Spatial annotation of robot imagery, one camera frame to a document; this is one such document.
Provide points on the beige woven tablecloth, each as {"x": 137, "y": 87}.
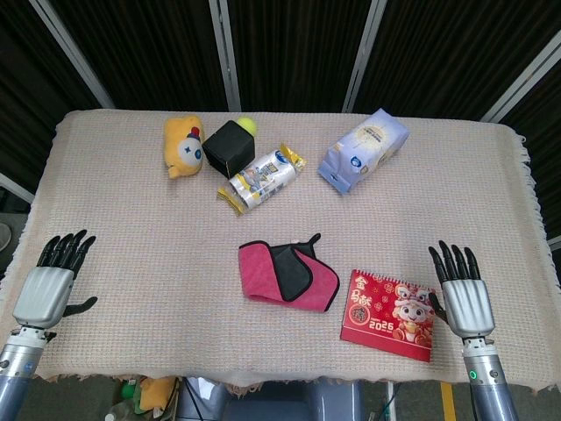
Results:
{"x": 131, "y": 241}

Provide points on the pale blue tissue pack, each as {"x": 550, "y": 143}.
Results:
{"x": 364, "y": 149}

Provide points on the red 2026 desk calendar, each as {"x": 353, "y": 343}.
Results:
{"x": 372, "y": 316}

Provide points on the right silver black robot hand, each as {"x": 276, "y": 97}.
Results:
{"x": 466, "y": 307}

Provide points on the black cube box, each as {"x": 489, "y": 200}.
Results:
{"x": 228, "y": 147}

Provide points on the yellow plush toy with face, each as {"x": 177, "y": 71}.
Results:
{"x": 175, "y": 140}

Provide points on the green toy under table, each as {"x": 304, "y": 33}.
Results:
{"x": 128, "y": 389}

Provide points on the white table leg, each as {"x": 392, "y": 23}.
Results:
{"x": 391, "y": 401}

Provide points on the yellow-green tennis ball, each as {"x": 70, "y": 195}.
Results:
{"x": 247, "y": 123}

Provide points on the silver partition post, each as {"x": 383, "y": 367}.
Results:
{"x": 70, "y": 48}
{"x": 521, "y": 81}
{"x": 554, "y": 244}
{"x": 225, "y": 61}
{"x": 17, "y": 187}
{"x": 361, "y": 57}

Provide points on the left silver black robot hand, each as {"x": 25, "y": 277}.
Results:
{"x": 41, "y": 298}

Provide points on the white yellow trash bag pack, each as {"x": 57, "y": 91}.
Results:
{"x": 263, "y": 175}

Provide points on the pink and black cloth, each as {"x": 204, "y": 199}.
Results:
{"x": 263, "y": 272}

